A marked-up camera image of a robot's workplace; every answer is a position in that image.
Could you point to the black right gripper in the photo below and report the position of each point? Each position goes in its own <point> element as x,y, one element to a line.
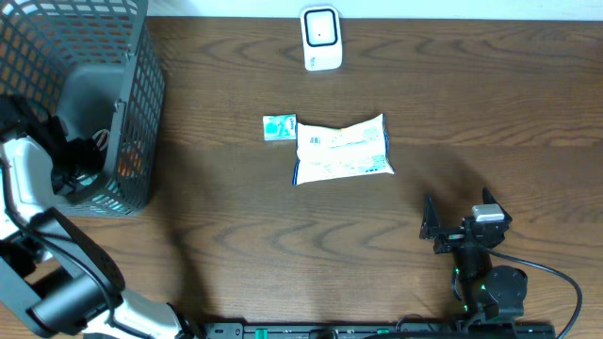
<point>449,237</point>

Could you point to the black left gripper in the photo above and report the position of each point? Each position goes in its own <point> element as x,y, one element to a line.
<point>66,178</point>

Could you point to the green Zam-Buk ointment box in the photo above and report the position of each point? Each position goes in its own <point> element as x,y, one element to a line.
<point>101,139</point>

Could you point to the cream snack bag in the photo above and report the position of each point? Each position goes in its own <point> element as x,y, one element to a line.
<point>325,153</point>

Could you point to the teal white tissue packet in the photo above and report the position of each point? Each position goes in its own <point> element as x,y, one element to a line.
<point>87,180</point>

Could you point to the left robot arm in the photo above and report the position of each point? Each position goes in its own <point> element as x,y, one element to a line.
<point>54,278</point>

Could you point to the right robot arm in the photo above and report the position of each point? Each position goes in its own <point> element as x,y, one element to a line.
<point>493,295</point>

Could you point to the white barcode scanner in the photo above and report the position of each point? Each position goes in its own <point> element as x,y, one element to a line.
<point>321,38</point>

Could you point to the orange snack packet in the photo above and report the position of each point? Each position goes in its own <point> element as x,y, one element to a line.
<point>129,163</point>

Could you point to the grey plastic mesh basket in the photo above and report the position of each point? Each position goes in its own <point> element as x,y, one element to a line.
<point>91,63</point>

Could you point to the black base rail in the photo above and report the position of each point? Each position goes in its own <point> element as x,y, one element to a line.
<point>233,330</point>

